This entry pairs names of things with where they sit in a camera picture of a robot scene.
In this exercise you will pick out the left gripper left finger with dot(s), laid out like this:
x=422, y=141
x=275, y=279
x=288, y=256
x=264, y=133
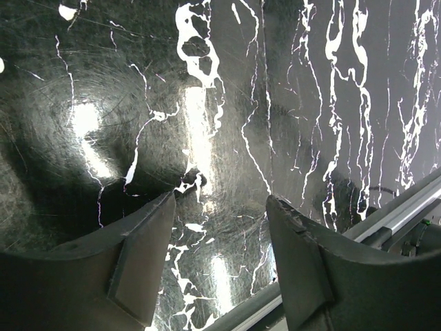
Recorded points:
x=106, y=280

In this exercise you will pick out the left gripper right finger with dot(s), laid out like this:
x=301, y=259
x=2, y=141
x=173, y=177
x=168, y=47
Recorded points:
x=329, y=282

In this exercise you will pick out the aluminium frame rail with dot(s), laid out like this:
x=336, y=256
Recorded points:
x=401, y=227

